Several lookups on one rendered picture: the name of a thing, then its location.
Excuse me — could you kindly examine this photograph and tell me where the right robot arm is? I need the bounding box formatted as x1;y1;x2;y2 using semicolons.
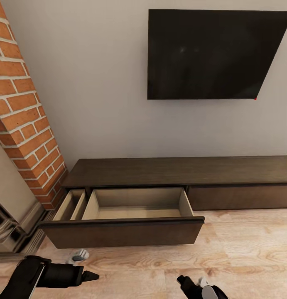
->
177;275;228;299

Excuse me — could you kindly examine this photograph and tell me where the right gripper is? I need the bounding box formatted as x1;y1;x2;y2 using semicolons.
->
177;275;200;299

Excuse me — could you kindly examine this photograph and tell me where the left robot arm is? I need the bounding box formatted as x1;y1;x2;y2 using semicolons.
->
0;248;99;299

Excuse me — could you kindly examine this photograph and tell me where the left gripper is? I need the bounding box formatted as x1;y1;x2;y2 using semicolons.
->
50;264;99;288

